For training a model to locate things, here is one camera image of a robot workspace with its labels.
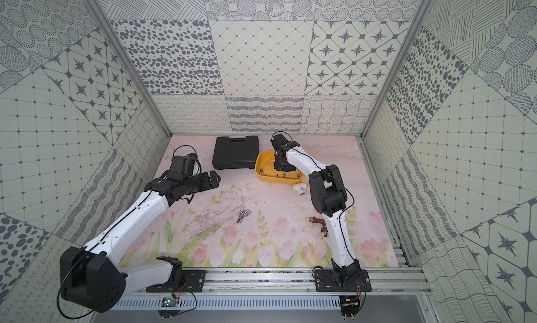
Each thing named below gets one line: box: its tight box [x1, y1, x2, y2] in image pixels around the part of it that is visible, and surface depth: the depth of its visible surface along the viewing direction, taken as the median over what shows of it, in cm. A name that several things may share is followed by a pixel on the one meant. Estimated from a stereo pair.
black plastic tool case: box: [211, 135, 260, 170], surface depth 109 cm
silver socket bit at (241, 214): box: [236, 209, 252, 224], surface depth 92 cm
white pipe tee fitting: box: [291, 183, 307, 196], surface depth 97 cm
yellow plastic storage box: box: [254, 150, 304, 185], surface depth 105 cm
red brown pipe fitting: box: [308, 216, 329, 238], surface depth 90 cm
